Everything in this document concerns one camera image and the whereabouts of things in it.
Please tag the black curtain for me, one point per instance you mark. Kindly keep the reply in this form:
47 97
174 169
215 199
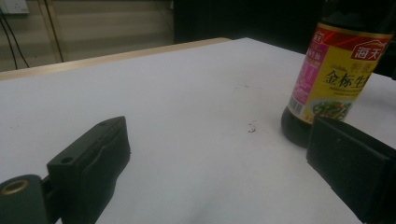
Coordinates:
249 18

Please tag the white wall socket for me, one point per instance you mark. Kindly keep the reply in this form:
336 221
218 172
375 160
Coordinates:
14 6

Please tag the dark soy sauce bottle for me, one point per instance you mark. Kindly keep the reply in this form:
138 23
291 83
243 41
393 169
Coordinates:
336 77

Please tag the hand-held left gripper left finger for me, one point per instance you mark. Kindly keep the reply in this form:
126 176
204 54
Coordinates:
93 161

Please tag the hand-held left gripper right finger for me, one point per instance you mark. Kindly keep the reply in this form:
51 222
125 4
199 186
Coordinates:
358 168

